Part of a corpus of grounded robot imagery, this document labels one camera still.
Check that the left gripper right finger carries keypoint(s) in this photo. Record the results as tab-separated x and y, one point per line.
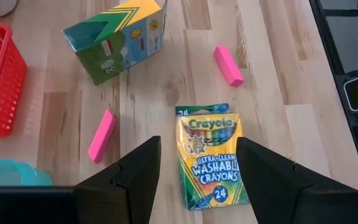
275	193

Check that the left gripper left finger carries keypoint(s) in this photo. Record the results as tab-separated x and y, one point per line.
129	186

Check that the pink rectangular eraser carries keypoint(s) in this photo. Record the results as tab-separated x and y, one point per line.
228	65
102	137

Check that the Crayola crayon box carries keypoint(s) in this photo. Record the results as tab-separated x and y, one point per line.
210	161
113	46

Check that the teal translucent plastic tray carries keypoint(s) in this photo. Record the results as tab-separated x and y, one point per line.
8	174

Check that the black aluminium table frame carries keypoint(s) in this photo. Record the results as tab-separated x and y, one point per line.
323	31

